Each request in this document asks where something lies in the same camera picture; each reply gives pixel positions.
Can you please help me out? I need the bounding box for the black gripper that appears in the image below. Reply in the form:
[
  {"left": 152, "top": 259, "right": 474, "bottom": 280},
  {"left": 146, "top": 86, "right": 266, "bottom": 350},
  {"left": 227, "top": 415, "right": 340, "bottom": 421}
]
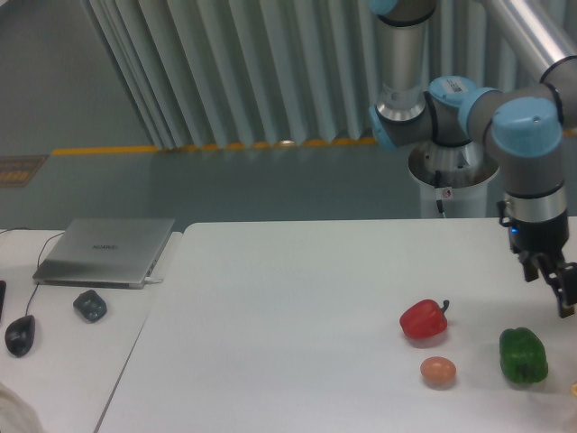
[{"left": 497, "top": 200, "right": 576, "bottom": 318}]

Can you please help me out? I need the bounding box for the red bell pepper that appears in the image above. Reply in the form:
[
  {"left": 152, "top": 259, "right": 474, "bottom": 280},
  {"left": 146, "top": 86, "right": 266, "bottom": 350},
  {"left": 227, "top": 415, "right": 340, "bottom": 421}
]
[{"left": 399, "top": 299, "right": 450, "bottom": 340}]

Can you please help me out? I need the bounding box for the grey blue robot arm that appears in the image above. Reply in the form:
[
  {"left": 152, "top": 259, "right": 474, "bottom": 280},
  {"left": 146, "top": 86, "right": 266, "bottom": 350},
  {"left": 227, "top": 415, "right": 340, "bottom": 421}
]
[{"left": 369, "top": 1, "right": 576, "bottom": 318}]

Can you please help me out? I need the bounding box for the green bell pepper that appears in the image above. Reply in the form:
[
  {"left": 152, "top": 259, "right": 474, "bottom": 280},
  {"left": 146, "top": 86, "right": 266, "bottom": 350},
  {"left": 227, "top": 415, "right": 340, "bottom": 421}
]
[{"left": 499, "top": 327, "right": 549, "bottom": 384}]

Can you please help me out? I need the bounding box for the brown egg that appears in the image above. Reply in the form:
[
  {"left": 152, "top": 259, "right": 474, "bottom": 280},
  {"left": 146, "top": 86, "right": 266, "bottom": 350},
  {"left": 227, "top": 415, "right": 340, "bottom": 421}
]
[{"left": 420, "top": 356, "right": 456, "bottom": 385}]

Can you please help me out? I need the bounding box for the white corrugated folding screen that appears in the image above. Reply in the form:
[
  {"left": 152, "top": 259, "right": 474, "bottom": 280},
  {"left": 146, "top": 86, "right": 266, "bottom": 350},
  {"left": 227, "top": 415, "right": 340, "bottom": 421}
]
[{"left": 88, "top": 1, "right": 576, "bottom": 149}]

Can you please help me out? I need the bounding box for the silver laptop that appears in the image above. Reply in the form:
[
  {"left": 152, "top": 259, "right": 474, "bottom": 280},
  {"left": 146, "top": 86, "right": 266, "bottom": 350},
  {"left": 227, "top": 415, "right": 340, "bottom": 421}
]
[{"left": 33, "top": 218, "right": 174, "bottom": 289}]

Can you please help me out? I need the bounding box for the small black plastic object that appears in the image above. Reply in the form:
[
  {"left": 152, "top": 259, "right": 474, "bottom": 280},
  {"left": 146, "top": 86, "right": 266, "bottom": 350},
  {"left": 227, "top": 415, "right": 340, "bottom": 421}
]
[{"left": 73, "top": 290, "right": 107, "bottom": 323}]

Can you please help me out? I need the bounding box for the white side table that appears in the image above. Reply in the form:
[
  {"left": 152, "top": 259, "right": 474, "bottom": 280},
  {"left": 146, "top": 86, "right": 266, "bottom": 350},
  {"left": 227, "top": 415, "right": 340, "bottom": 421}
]
[{"left": 1, "top": 229, "right": 182, "bottom": 432}]

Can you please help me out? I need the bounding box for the black computer mouse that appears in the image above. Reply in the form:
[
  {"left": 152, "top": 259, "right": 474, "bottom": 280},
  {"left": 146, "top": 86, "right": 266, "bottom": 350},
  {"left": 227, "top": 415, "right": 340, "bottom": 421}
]
[{"left": 5, "top": 315, "right": 36, "bottom": 358}]

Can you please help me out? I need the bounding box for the black device at edge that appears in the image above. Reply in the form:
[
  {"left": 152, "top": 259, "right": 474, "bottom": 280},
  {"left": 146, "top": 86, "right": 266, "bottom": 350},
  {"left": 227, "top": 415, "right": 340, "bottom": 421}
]
[{"left": 0, "top": 280, "right": 7, "bottom": 322}]

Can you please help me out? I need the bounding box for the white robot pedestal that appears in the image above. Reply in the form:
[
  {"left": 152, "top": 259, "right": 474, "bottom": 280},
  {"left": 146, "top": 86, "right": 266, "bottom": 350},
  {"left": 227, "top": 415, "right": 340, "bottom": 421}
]
[{"left": 408, "top": 142, "right": 499, "bottom": 218}]

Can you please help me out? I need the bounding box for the black pedestal cable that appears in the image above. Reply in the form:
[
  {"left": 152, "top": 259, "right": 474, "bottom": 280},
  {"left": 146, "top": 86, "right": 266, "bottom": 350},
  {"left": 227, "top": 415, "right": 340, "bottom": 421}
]
[{"left": 433, "top": 169, "right": 448, "bottom": 219}]

